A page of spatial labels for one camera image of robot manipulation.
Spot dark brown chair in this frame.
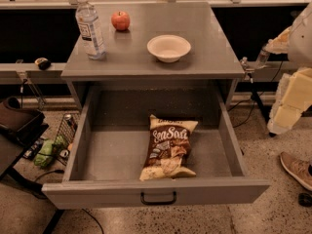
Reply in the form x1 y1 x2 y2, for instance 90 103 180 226
0 97 49 177

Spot open grey top drawer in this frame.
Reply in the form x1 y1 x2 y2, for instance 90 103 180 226
43 86 269 210

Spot clear plastic water bottle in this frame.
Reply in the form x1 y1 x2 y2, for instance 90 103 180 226
75 0 105 59

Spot black yellow tape measure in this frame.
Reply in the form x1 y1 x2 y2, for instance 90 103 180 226
34 58 52 70

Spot white gripper with foam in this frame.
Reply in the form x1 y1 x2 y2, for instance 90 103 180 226
265 27 312 135

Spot green plastic bag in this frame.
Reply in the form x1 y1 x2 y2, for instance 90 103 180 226
34 136 65 169

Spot brown sea salt chip bag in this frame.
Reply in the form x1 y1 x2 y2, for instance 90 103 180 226
139 115 198 180

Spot small background water bottle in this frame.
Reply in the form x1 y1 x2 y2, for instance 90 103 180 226
255 45 270 69

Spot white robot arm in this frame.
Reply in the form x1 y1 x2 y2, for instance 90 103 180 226
265 3 312 135

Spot soda can in basket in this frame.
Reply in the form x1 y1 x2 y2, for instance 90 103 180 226
64 114 77 132

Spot metal clamp on rail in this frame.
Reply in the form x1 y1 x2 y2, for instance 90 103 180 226
240 57 254 83

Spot small black floor object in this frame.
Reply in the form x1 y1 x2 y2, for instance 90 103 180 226
298 193 312 207

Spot black floor cable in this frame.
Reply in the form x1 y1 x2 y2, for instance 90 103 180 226
227 60 285 129

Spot red apple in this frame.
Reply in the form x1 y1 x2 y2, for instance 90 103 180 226
111 11 130 31

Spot white paper bowl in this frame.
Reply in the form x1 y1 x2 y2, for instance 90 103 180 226
147 35 191 63

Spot black wire basket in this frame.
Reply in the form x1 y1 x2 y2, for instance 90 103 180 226
55 113 80 163

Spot tan sneaker shoe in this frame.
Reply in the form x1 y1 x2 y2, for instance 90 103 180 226
280 152 312 191

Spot grey cabinet counter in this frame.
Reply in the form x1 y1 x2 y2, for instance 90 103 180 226
61 1 243 102

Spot black drawer handle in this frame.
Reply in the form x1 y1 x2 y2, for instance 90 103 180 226
140 191 176 206

